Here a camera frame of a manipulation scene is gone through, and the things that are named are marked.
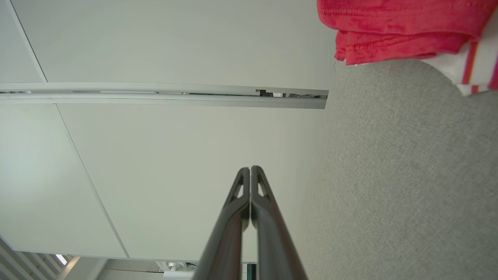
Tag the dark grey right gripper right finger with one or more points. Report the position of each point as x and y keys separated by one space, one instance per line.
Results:
x=272 y=249

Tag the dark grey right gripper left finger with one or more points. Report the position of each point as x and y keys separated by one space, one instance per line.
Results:
x=225 y=249

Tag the red jersey with white sleeves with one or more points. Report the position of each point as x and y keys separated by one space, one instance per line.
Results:
x=389 y=27

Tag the round ceiling spotlight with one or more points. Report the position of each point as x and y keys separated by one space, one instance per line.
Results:
x=175 y=266

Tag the grey fabric sofa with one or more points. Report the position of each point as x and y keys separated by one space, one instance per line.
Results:
x=408 y=186

